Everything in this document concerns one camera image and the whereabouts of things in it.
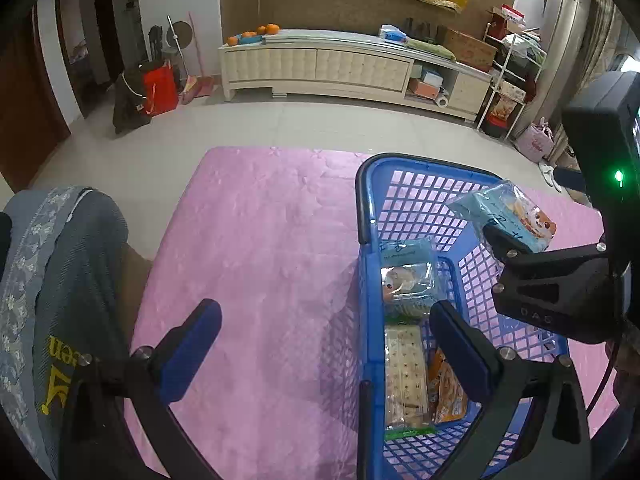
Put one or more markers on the silver standing air conditioner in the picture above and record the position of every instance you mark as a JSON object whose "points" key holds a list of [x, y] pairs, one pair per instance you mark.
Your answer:
{"points": [[562, 50]]}

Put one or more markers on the white metal shelf rack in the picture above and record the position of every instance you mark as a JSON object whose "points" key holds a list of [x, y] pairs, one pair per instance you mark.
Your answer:
{"points": [[510, 75]]}

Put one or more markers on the black clothing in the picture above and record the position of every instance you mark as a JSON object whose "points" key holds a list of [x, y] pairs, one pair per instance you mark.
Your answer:
{"points": [[5, 245]]}

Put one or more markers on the black bag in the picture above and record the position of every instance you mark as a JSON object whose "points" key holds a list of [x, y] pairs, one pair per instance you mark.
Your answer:
{"points": [[131, 105]]}

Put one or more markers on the pale blue box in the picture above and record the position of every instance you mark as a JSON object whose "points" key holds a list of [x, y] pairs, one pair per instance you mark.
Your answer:
{"points": [[431, 77]]}

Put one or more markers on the black router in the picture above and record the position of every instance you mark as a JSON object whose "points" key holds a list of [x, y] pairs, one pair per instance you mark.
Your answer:
{"points": [[422, 29]]}

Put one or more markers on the dark doorway frame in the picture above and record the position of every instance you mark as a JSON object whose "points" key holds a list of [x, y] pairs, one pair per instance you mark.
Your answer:
{"points": [[107, 25]]}

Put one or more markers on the yellow snack bag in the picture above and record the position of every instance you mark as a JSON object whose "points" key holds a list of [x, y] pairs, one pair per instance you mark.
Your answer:
{"points": [[501, 107]]}

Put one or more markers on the pink quilted tablecloth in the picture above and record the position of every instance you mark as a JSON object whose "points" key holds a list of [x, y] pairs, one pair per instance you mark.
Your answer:
{"points": [[260, 260]]}

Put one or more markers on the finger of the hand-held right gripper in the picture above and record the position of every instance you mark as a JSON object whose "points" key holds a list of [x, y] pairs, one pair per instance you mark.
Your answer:
{"points": [[500, 245]]}

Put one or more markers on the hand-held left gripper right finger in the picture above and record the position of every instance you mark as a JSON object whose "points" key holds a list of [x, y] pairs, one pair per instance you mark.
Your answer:
{"points": [[457, 347]]}

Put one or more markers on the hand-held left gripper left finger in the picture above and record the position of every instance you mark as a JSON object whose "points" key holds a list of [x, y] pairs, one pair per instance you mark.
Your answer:
{"points": [[192, 347]]}

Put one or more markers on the red and white boxes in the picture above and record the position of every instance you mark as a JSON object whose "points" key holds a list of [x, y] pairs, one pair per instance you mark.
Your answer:
{"points": [[505, 22]]}

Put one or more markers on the orange box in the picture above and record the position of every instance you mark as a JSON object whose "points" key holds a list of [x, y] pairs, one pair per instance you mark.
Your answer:
{"points": [[424, 90]]}

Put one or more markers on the white carton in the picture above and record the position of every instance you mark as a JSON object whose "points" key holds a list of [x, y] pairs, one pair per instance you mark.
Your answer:
{"points": [[511, 91]]}

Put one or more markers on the green folded cloth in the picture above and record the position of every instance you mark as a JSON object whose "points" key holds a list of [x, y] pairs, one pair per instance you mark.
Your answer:
{"points": [[430, 49]]}

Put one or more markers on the blue plastic basket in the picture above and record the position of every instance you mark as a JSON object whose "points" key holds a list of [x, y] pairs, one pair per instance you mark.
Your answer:
{"points": [[365, 270]]}

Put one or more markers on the pink broom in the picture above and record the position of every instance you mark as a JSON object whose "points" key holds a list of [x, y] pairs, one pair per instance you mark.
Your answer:
{"points": [[195, 85]]}

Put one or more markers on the red paper bag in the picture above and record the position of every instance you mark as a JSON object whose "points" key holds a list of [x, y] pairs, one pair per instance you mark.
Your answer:
{"points": [[161, 90]]}

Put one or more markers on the pink shopping bag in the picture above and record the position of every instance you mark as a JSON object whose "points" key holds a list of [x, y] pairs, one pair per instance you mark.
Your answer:
{"points": [[536, 141]]}

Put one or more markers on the brown wooden door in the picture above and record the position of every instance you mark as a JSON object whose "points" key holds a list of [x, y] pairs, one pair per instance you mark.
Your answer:
{"points": [[25, 110]]}

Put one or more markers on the brown cardboard box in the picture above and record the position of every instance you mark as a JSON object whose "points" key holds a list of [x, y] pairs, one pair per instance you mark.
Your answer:
{"points": [[467, 50]]}

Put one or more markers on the white paper roll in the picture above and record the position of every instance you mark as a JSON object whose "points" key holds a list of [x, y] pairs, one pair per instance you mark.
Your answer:
{"points": [[442, 101]]}

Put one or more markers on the white slippers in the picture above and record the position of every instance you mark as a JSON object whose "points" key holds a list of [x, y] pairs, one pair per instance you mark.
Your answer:
{"points": [[551, 177]]}

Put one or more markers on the grey embroidered chair cover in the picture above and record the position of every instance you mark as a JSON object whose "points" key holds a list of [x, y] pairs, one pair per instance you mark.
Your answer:
{"points": [[55, 300]]}

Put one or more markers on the blue tissue box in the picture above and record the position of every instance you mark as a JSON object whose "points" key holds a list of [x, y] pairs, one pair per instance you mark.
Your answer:
{"points": [[392, 34]]}

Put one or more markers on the blue plate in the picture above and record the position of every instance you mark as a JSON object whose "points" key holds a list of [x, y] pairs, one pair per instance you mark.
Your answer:
{"points": [[250, 39]]}

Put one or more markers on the patterned beige curtain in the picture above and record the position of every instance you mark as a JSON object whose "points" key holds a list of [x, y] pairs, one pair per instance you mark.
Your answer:
{"points": [[607, 35]]}

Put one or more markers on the cracker packet with green ends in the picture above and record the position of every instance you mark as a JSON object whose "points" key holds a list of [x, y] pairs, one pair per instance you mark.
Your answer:
{"points": [[405, 380]]}

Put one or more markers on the white television cabinet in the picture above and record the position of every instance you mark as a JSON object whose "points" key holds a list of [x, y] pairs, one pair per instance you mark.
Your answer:
{"points": [[320, 67]]}

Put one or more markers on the light blue cartoon snack packet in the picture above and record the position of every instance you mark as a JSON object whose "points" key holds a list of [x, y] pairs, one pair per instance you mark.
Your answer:
{"points": [[407, 275], [505, 207]]}

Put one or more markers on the red box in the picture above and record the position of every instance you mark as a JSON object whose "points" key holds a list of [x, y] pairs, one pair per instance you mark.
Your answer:
{"points": [[496, 127]]}

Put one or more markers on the orange snack packet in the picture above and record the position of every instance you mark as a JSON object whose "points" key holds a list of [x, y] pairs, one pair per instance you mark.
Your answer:
{"points": [[447, 395]]}

